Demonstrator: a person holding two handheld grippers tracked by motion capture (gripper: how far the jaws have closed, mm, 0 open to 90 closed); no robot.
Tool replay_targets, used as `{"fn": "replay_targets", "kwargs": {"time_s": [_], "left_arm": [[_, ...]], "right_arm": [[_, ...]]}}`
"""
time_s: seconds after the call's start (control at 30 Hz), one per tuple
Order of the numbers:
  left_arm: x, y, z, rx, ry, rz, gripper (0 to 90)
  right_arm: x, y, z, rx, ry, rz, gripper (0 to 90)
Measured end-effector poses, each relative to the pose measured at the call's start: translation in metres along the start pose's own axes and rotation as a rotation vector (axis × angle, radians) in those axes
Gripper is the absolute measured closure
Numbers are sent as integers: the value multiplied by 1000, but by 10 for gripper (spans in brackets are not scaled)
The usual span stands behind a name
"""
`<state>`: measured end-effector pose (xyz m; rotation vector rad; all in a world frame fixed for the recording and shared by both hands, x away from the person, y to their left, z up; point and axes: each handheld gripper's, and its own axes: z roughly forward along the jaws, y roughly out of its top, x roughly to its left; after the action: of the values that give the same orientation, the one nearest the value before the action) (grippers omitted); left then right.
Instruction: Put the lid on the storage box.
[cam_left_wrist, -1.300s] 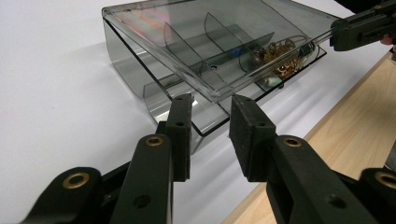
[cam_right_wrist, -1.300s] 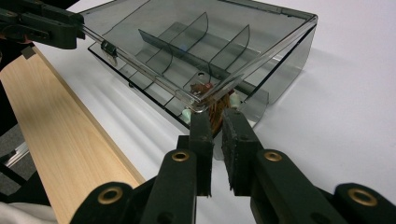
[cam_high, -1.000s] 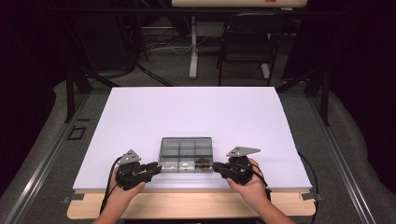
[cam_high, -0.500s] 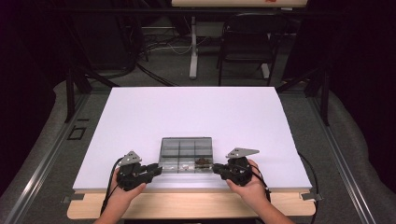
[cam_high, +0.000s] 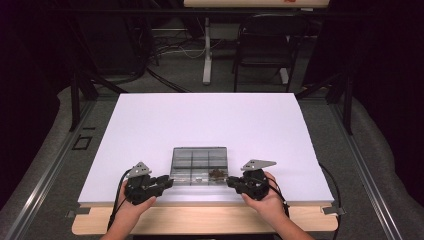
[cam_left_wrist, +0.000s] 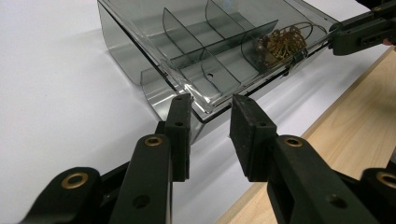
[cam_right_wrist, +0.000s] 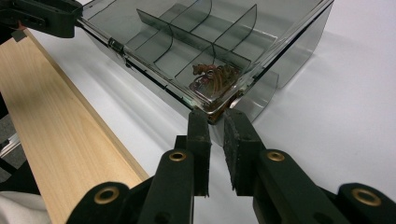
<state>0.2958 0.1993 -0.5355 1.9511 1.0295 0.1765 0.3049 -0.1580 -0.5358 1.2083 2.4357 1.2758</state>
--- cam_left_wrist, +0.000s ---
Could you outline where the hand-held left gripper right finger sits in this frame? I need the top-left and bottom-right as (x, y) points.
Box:
(229, 93), (381, 224)

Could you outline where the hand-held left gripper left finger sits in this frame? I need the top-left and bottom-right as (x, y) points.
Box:
(108, 92), (191, 224)

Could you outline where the gold filigree jewelry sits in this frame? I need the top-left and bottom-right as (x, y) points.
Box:
(254, 21), (329, 70)

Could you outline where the smoky clear compartment box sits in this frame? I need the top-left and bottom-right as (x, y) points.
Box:
(96, 0), (339, 145)

